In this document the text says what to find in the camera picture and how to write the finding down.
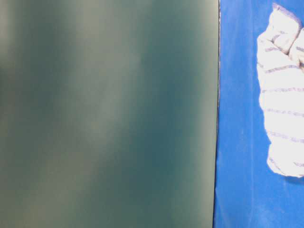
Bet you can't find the white blue-striped towel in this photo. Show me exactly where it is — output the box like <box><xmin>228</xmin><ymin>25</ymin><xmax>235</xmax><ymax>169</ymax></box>
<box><xmin>256</xmin><ymin>3</ymin><xmax>304</xmax><ymax>178</ymax></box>

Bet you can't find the blurred grey-green foreground panel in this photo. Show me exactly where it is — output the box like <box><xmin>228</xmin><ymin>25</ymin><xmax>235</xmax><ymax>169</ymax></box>
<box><xmin>0</xmin><ymin>0</ymin><xmax>219</xmax><ymax>228</ymax></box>

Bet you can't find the blue table cloth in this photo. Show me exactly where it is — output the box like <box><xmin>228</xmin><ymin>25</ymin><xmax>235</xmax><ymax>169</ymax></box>
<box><xmin>213</xmin><ymin>0</ymin><xmax>304</xmax><ymax>228</ymax></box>

